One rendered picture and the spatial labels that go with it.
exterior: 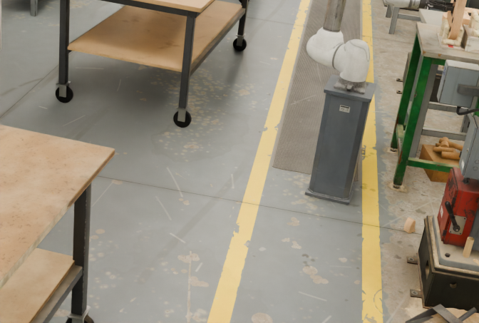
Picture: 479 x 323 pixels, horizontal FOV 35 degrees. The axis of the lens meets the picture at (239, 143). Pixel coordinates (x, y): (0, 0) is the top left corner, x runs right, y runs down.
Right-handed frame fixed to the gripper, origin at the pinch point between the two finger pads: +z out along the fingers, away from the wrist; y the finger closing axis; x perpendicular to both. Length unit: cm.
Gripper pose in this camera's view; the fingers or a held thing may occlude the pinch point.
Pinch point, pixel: (452, 6)
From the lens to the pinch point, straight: 481.0
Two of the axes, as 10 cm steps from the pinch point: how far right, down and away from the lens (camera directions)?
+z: 9.8, 1.8, -1.0
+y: -1.7, 4.1, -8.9
